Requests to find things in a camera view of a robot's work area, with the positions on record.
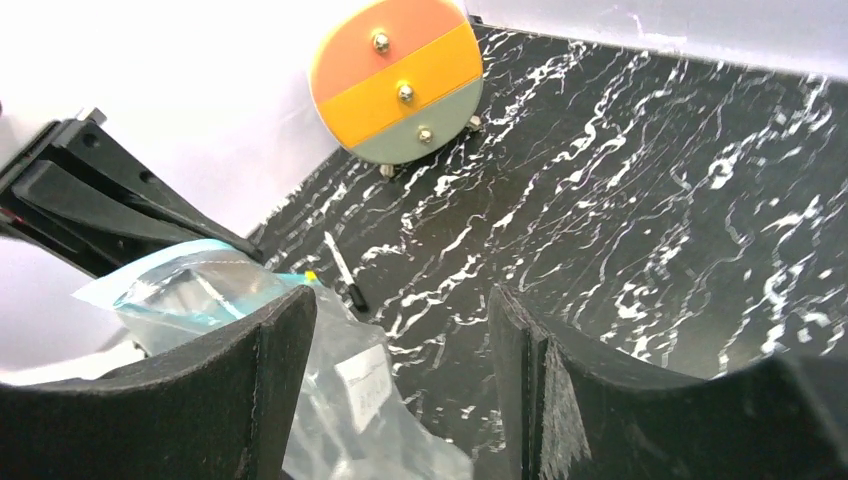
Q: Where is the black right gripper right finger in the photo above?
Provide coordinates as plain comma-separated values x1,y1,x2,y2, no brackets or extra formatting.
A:
488,285,847,479

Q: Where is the white round drawer cabinet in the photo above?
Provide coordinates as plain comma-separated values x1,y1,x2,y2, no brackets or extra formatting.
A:
308,0,484,178

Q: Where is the clear zip top bag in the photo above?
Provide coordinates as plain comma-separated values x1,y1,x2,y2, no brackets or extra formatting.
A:
76,239,473,479

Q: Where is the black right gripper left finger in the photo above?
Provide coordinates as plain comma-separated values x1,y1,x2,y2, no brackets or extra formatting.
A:
1,286,317,479

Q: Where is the black and white marker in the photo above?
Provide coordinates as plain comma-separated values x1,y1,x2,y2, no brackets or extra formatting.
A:
324,231,369,313

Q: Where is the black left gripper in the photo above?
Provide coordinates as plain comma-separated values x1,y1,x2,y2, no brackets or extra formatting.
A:
1,110,262,278

